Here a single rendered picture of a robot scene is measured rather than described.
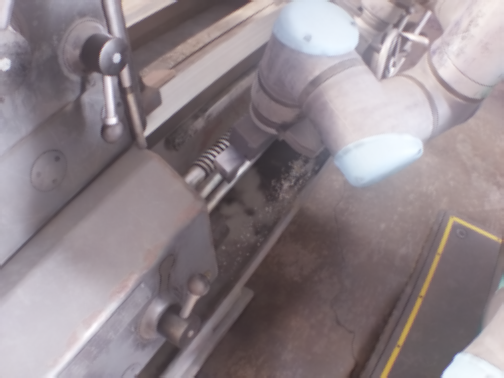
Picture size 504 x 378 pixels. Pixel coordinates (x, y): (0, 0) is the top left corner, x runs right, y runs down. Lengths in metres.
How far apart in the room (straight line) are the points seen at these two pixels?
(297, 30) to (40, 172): 0.35
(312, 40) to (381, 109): 0.10
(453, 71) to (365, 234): 1.19
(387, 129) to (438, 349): 0.76
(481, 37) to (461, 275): 0.87
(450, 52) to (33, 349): 0.60
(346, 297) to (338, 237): 0.26
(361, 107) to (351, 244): 1.17
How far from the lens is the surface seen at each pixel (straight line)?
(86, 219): 0.57
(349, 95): 0.41
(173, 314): 0.63
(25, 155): 0.51
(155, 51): 1.14
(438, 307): 1.12
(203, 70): 0.80
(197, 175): 0.73
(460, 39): 0.45
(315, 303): 1.39
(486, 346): 0.38
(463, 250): 1.25
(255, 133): 0.58
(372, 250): 1.54
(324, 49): 0.42
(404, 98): 0.44
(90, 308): 0.55
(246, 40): 0.90
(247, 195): 1.12
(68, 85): 0.50
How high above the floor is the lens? 1.25
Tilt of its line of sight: 48 degrees down
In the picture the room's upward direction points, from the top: 1 degrees counter-clockwise
